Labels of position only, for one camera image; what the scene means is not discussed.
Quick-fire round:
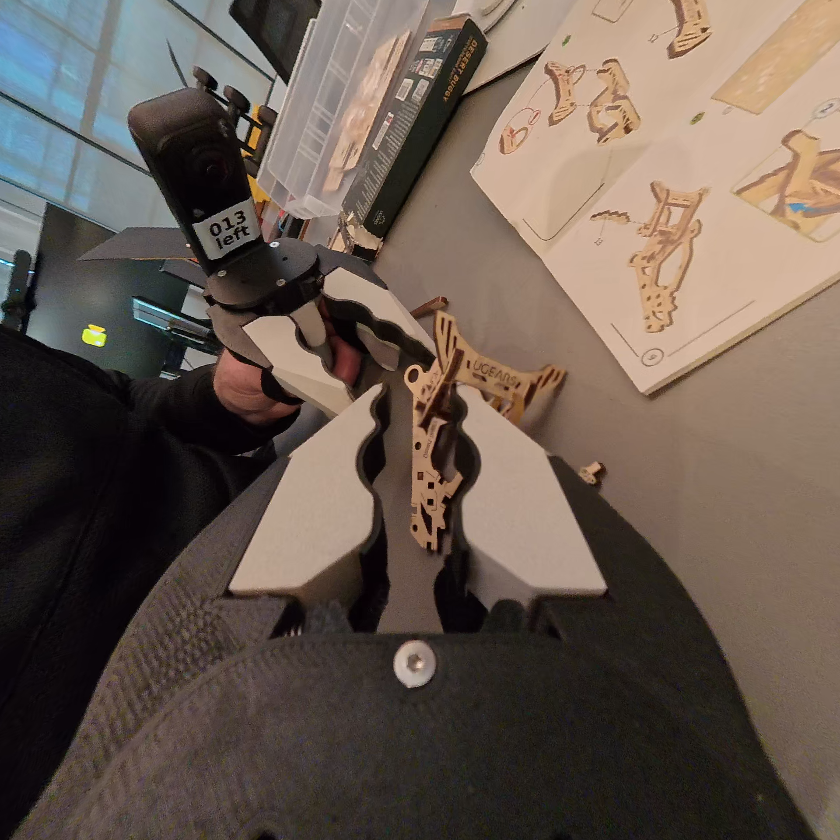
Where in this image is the black mesh office chair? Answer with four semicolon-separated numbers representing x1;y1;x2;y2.
228;0;322;83

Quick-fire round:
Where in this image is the wooden model bow frame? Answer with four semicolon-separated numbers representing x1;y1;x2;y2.
420;310;567;424

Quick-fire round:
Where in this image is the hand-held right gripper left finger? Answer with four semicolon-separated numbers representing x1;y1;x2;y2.
227;382;388;603

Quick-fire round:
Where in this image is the wooden parts sheet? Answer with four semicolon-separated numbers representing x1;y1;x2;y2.
322;29;413;198

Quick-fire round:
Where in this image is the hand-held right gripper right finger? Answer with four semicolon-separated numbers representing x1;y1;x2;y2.
449;387;608;608

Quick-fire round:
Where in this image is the clear plastic box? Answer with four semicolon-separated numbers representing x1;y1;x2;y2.
256;0;434;221

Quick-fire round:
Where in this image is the person's left hand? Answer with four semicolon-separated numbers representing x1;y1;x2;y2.
213;322;363;426

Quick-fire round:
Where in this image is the wooden document stand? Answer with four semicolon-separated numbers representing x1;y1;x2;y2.
453;0;559;96

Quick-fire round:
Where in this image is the black model box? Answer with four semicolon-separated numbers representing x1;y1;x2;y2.
338;16;490;250

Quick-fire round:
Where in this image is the model instruction booklet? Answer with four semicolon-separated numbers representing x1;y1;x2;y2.
470;0;840;396

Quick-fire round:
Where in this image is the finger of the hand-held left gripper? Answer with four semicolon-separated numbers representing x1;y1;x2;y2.
325;268;437;371
241;314;357;420

